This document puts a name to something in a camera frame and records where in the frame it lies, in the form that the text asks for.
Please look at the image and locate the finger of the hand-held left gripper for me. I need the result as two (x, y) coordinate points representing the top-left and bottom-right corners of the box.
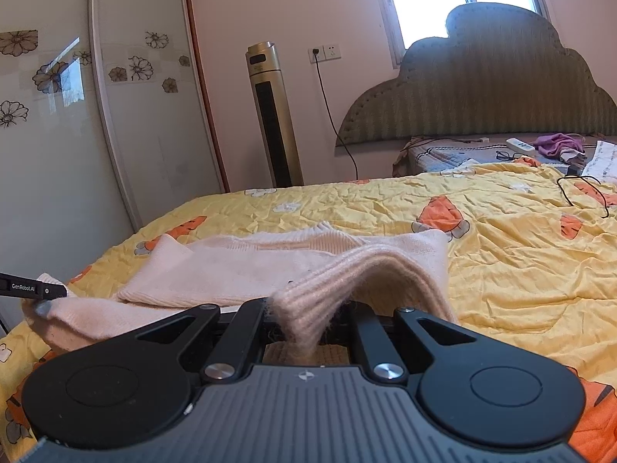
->
(0, 272), (69, 300)

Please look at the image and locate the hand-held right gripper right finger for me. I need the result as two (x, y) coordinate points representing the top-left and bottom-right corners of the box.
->
(348, 301), (484, 383)

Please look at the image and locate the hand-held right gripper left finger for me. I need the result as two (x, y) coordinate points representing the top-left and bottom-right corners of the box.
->
(134, 298), (267, 383)

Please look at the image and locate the cream knit sweater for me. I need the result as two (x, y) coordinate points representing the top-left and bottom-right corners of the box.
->
(22, 221), (459, 363)

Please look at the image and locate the white sliding wardrobe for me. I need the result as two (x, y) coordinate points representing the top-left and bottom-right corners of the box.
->
(0, 0), (231, 336)

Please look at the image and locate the yellow printed blanket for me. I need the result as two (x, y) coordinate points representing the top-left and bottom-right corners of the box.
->
(0, 161), (617, 463)

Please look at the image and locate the tall tower fan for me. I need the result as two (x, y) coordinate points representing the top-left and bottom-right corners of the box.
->
(246, 42), (305, 188)

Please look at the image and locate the purple cloth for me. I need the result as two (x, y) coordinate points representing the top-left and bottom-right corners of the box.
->
(530, 132), (587, 160)

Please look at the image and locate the green padded headboard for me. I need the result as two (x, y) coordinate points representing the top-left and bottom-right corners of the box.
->
(335, 3), (617, 149)

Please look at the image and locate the white printed paper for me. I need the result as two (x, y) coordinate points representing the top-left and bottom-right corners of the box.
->
(580, 140), (617, 184)

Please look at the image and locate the black fan power cable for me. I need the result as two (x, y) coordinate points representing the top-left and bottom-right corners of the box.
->
(314, 52), (361, 182)

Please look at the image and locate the thin black cable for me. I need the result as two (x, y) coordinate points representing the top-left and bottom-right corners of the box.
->
(556, 174), (617, 219)

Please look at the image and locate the white wall socket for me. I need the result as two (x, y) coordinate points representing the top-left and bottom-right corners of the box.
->
(308, 44), (342, 63)

